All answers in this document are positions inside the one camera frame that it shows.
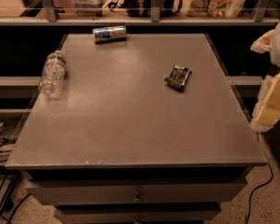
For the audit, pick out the upper grey drawer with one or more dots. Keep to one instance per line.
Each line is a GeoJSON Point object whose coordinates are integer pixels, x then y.
{"type": "Point", "coordinates": [100, 192]}

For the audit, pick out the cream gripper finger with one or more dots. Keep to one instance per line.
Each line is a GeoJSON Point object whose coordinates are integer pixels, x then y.
{"type": "Point", "coordinates": [266, 112]}
{"type": "Point", "coordinates": [263, 43]}

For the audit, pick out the grey drawer cabinet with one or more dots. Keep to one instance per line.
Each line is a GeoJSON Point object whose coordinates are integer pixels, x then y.
{"type": "Point", "coordinates": [120, 121]}

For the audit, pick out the black backpack on shelf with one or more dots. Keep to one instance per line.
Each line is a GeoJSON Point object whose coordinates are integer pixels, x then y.
{"type": "Point", "coordinates": [142, 8]}

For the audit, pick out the grey drawer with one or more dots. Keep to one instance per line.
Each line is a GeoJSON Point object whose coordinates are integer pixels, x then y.
{"type": "Point", "coordinates": [137, 213]}
{"type": "Point", "coordinates": [100, 192]}

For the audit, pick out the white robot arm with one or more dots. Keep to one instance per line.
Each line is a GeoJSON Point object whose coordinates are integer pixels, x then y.
{"type": "Point", "coordinates": [275, 53]}

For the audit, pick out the printed snack bag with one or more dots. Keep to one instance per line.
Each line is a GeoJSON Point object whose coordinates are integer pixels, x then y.
{"type": "Point", "coordinates": [215, 8]}

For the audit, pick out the lower grey drawer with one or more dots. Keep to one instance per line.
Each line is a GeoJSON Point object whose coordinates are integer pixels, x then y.
{"type": "Point", "coordinates": [137, 213]}

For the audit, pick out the blue silver drink can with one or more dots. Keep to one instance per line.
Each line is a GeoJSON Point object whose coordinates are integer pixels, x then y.
{"type": "Point", "coordinates": [111, 33]}

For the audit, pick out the clear plastic water bottle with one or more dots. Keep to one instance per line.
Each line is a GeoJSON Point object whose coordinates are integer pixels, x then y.
{"type": "Point", "coordinates": [52, 77]}

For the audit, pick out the black rxbar chocolate wrapper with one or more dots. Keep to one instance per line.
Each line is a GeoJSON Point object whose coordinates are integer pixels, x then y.
{"type": "Point", "coordinates": [178, 77]}

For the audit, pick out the grey metal shelf rail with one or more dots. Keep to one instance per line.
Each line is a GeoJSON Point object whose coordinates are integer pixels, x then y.
{"type": "Point", "coordinates": [62, 13]}

